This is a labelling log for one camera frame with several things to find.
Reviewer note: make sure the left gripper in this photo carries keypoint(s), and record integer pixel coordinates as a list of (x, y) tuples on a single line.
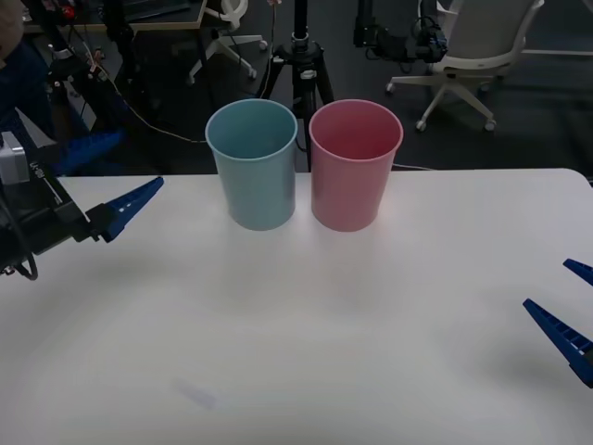
[(51, 204)]

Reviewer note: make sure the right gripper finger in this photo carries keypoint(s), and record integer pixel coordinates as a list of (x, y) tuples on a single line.
[(581, 271), (563, 338)]

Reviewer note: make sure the black background robot arm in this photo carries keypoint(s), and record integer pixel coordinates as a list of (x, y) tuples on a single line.
[(394, 44)]

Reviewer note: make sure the person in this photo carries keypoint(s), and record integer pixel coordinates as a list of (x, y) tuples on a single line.
[(21, 88)]

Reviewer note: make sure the pale blue plastic bin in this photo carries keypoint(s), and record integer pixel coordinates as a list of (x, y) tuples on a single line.
[(257, 194)]

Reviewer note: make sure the wooden edged desk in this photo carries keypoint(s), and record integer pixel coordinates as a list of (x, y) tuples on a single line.
[(194, 21)]

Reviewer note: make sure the white office chair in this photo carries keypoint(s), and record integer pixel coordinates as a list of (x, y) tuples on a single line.
[(227, 44), (468, 62)]

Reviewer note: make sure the pink plastic bin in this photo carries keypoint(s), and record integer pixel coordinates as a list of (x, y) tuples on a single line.
[(345, 199)]

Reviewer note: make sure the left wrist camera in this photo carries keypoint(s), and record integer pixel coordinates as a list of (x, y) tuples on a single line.
[(10, 160)]

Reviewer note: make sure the black camera tripod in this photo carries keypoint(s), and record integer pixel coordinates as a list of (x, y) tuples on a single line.
[(303, 83), (69, 69)]

